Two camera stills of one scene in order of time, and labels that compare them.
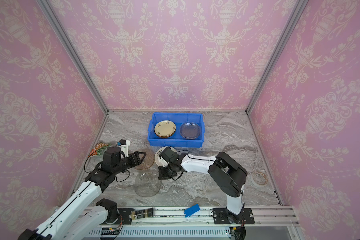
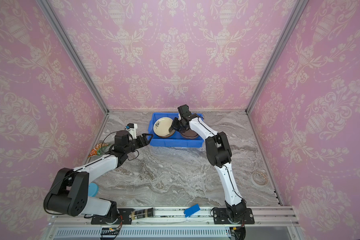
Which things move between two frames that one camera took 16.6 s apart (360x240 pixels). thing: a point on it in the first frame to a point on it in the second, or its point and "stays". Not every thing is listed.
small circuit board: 109,231 stays
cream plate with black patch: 157,153 to 161,127
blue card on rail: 191,210 stays
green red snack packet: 98,148 stays
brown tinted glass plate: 147,161 to 189,133
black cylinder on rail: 142,213 stays
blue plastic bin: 177,140 stays
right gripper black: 165,171 to 178,124
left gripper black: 138,160 to 144,141
